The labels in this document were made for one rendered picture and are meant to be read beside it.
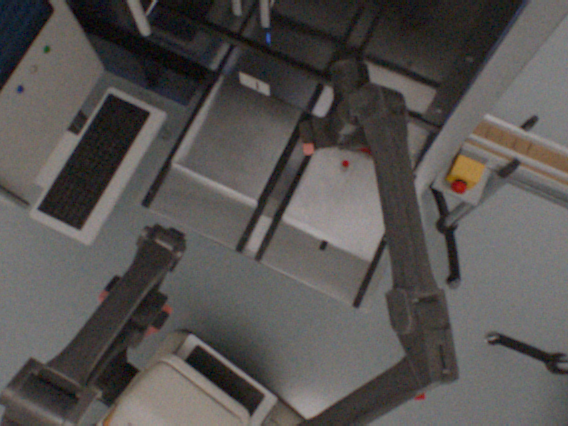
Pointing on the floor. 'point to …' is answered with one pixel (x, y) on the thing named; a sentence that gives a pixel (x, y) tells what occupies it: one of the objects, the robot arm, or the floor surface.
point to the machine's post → (493, 80)
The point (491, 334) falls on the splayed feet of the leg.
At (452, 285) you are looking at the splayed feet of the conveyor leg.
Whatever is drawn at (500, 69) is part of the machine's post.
